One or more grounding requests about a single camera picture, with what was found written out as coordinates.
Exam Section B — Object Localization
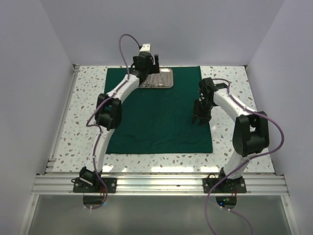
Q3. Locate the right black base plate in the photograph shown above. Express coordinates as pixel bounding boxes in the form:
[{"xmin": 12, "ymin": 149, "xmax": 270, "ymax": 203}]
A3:
[{"xmin": 202, "ymin": 174, "xmax": 247, "ymax": 193}]

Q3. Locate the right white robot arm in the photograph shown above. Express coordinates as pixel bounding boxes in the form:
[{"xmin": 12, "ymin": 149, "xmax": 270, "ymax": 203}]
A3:
[{"xmin": 192, "ymin": 78, "xmax": 269, "ymax": 192}]

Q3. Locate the aluminium left side rail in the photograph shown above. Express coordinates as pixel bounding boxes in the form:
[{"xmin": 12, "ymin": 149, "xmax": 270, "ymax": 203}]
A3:
[{"xmin": 44, "ymin": 64, "xmax": 81, "ymax": 174}]

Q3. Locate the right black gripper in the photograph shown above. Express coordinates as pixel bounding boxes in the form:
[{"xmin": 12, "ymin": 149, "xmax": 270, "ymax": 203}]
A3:
[{"xmin": 192, "ymin": 99, "xmax": 216, "ymax": 126}]

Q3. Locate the steel instrument tray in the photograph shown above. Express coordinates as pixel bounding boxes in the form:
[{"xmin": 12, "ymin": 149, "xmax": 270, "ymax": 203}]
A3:
[{"xmin": 139, "ymin": 68, "xmax": 174, "ymax": 89}]

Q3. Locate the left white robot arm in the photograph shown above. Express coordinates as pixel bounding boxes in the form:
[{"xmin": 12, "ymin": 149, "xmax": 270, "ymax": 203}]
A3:
[{"xmin": 79, "ymin": 51, "xmax": 160, "ymax": 192}]

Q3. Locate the dark green surgical cloth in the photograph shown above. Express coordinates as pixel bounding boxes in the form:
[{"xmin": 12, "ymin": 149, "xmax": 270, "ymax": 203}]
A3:
[{"xmin": 107, "ymin": 67, "xmax": 213, "ymax": 154}]

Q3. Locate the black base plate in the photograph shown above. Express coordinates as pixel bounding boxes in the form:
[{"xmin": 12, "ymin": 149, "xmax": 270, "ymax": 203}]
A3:
[
  {"xmin": 71, "ymin": 177, "xmax": 117, "ymax": 193},
  {"xmin": 202, "ymin": 174, "xmax": 247, "ymax": 193}
]

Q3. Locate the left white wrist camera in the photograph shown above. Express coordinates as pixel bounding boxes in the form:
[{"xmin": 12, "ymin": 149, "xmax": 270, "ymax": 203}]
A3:
[{"xmin": 139, "ymin": 44, "xmax": 151, "ymax": 55}]

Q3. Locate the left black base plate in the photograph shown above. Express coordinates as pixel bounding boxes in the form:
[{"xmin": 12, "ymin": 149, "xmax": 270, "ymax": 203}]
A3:
[{"xmin": 71, "ymin": 177, "xmax": 117, "ymax": 193}]

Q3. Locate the aluminium rail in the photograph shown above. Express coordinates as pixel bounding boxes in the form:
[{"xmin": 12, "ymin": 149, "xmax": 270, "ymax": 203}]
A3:
[
  {"xmin": 44, "ymin": 64, "xmax": 81, "ymax": 174},
  {"xmin": 31, "ymin": 174, "xmax": 289, "ymax": 196}
]

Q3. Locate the aluminium front rail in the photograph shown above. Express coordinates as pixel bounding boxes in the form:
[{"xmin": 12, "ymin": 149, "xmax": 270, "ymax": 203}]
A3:
[{"xmin": 31, "ymin": 174, "xmax": 289, "ymax": 196}]

